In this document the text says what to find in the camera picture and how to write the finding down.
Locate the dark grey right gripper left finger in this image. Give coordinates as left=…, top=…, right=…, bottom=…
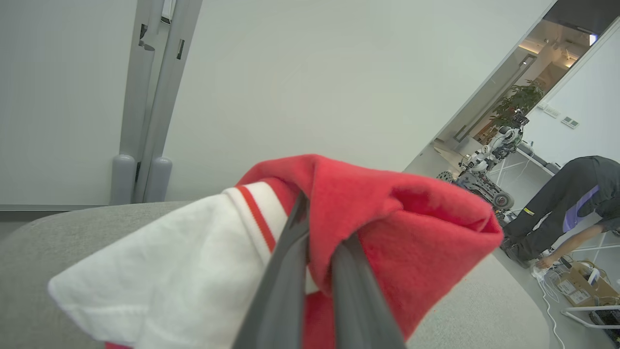
left=232, top=192, right=310, bottom=349

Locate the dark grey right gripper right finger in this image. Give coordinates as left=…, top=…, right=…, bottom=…
left=330, top=234, right=406, bottom=349

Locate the red and white garment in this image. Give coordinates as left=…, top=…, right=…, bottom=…
left=47, top=154, right=504, bottom=349

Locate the white wheeled robot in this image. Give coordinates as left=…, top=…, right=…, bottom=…
left=437, top=110, right=530, bottom=211

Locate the white table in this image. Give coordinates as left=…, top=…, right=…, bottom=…
left=488, top=143, right=562, bottom=187

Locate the person in dark clothes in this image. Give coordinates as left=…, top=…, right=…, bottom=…
left=500, top=156, right=620, bottom=270

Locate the brown cardboard box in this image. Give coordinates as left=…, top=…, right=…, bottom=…
left=556, top=262, right=620, bottom=307

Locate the grey fabric sofa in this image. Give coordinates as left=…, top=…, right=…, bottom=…
left=0, top=201, right=551, bottom=349

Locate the green potted plant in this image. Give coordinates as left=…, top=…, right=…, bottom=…
left=490, top=80, right=545, bottom=128

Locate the white cable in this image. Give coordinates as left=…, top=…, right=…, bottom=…
left=532, top=266, right=567, bottom=349

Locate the grey door frame post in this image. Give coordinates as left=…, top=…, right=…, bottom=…
left=109, top=0, right=204, bottom=206

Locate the white metal frame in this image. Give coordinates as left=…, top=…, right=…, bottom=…
left=561, top=305, right=620, bottom=330

